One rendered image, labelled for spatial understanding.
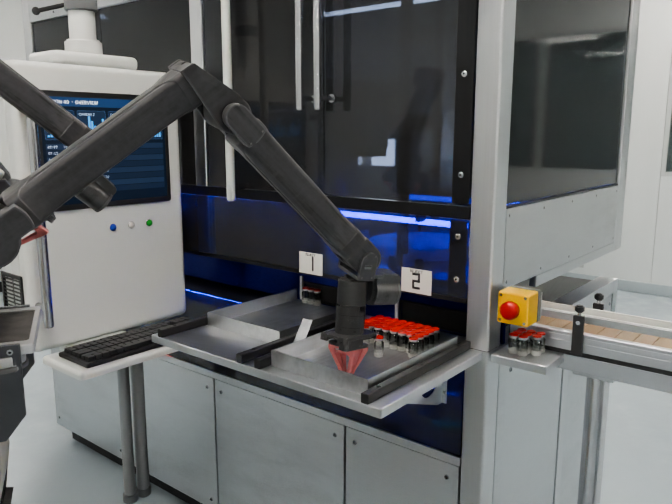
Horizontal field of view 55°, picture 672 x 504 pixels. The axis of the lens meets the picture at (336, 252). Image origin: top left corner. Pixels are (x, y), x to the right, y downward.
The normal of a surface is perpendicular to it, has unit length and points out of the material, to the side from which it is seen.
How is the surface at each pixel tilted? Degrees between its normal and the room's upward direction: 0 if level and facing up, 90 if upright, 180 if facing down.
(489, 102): 90
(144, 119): 97
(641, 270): 90
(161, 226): 90
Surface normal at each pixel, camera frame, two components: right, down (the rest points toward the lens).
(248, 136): 0.48, 0.32
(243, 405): -0.63, 0.14
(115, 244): 0.77, 0.11
